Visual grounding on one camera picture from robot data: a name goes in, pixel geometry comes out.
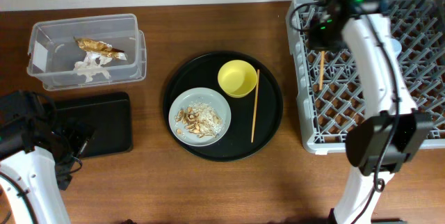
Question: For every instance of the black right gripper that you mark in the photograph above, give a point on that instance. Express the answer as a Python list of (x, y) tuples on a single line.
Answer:
[(322, 40)]

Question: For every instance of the light blue cup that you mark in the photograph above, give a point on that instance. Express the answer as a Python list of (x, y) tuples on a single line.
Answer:
[(397, 47)]

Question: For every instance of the white tissue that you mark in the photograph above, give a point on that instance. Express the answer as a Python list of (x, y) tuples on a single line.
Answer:
[(92, 65)]

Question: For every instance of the gold coffee sachet wrapper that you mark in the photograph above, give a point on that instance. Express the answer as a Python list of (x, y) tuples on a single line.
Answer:
[(101, 48)]

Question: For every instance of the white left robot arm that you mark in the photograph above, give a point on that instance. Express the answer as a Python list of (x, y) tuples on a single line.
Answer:
[(39, 156)]

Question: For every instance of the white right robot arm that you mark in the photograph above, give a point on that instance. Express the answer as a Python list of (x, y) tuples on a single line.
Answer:
[(393, 128)]

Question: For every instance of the grey dishwasher rack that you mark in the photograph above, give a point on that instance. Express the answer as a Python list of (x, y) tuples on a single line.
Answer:
[(326, 116)]

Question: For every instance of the clear plastic waste bin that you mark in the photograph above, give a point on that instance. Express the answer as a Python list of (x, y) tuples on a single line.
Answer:
[(57, 36)]

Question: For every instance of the yellow bowl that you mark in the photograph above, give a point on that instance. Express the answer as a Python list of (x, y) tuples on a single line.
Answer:
[(237, 78)]

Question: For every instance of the round black serving tray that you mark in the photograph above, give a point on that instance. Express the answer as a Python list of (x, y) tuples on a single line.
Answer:
[(202, 72)]

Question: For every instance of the grey plate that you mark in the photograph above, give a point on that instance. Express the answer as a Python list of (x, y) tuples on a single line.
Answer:
[(206, 95)]

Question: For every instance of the nut shells and rice scraps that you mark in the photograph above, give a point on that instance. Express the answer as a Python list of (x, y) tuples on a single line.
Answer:
[(200, 119)]

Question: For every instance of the black rectangular tray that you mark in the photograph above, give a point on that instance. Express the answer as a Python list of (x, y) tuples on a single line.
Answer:
[(104, 119)]

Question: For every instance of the white label on bin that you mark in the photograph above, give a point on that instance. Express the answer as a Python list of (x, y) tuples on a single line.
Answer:
[(39, 56)]

